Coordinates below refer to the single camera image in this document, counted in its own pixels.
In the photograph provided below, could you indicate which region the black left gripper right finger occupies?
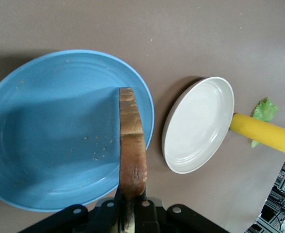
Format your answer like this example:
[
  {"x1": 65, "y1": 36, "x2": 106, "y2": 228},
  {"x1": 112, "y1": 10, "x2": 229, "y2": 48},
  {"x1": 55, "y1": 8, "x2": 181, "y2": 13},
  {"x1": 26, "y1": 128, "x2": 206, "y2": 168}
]
[{"x1": 132, "y1": 186, "x2": 227, "y2": 233}]

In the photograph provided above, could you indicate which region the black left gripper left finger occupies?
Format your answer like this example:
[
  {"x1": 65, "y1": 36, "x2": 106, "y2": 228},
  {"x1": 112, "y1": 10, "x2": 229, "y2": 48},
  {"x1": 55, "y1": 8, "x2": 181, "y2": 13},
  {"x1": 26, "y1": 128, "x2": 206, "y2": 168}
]
[{"x1": 18, "y1": 186, "x2": 124, "y2": 233}]

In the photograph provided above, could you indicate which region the brown bread slice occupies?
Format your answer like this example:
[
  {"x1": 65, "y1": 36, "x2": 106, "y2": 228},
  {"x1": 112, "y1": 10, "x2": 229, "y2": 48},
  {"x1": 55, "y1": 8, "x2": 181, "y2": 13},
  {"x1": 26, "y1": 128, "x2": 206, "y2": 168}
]
[{"x1": 118, "y1": 87, "x2": 148, "y2": 233}]

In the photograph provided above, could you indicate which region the yellow mustard squeeze bottle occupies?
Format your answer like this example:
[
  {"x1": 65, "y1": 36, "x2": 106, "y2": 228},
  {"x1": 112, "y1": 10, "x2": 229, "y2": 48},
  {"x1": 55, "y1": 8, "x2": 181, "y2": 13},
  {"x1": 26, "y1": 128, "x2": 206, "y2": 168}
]
[{"x1": 229, "y1": 113, "x2": 285, "y2": 155}]

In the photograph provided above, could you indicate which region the green lettuce leaf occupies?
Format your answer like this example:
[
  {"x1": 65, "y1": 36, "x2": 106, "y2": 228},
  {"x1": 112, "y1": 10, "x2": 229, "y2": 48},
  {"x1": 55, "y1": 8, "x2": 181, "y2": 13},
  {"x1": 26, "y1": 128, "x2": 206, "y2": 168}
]
[{"x1": 251, "y1": 97, "x2": 279, "y2": 148}]

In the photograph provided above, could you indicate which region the blue plate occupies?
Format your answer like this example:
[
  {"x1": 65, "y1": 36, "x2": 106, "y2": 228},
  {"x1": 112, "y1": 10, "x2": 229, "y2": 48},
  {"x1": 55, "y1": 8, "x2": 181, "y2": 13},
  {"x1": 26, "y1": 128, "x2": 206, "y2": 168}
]
[{"x1": 0, "y1": 50, "x2": 155, "y2": 212}]

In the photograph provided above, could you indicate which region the beige plate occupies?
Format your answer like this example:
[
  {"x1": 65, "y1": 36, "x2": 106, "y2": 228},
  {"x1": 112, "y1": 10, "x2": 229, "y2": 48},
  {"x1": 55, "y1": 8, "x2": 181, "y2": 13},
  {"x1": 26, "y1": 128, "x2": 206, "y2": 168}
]
[{"x1": 161, "y1": 76, "x2": 235, "y2": 174}]

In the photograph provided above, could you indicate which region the aluminium frame rack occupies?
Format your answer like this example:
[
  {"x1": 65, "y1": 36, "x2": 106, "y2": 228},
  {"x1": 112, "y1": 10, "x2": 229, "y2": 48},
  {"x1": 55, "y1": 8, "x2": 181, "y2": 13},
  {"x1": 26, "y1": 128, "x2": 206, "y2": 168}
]
[{"x1": 245, "y1": 152, "x2": 285, "y2": 233}]

